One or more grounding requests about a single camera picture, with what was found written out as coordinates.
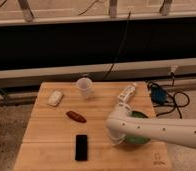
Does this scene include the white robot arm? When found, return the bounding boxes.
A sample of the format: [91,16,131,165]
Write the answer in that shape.
[106,103,196,149]

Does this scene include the black rectangular eraser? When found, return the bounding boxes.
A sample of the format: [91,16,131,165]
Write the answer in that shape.
[75,135,88,161]

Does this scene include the clear plastic cup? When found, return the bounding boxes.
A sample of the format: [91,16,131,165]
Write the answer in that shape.
[76,77,93,99]

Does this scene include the white plastic bottle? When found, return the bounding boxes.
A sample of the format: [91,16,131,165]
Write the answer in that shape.
[117,83,137,103]

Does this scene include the brown oblong object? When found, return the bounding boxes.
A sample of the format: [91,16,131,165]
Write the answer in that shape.
[66,111,87,123]

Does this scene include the white rectangular sponge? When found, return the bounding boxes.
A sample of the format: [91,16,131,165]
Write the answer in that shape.
[47,90,64,106]

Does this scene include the blue floor device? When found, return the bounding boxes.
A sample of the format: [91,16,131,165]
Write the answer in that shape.
[151,87,167,104]

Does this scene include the green round bowl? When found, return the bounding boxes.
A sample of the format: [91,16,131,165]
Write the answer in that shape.
[125,111,150,145]

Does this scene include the black hanging cable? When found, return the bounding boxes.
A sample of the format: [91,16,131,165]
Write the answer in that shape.
[102,10,133,81]

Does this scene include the black floor cables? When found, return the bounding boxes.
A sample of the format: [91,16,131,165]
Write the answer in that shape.
[146,71,191,119]

